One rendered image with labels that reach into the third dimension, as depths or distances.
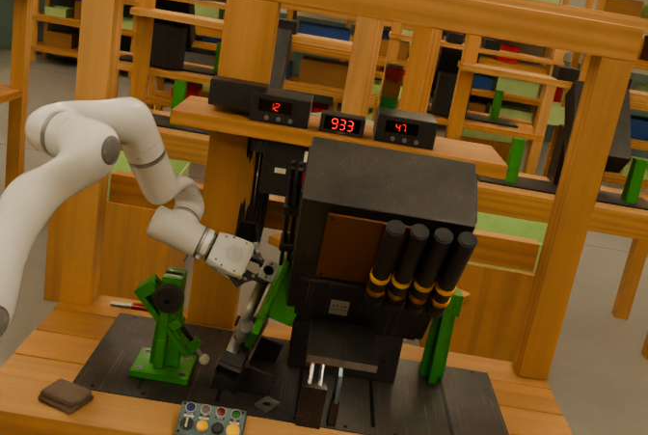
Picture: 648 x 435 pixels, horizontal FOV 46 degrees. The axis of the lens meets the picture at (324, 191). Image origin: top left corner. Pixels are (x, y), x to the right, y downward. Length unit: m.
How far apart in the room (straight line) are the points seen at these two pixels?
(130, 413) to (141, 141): 0.64
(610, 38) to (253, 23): 0.95
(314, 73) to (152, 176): 7.12
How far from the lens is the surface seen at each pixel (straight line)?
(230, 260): 1.94
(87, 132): 1.56
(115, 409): 1.92
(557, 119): 9.15
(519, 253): 2.38
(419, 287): 1.66
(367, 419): 2.00
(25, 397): 1.96
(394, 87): 2.14
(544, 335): 2.40
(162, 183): 1.81
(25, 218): 1.56
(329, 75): 8.84
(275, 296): 1.89
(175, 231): 1.93
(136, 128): 1.70
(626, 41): 2.22
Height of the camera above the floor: 1.95
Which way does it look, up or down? 16 degrees down
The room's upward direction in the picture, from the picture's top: 10 degrees clockwise
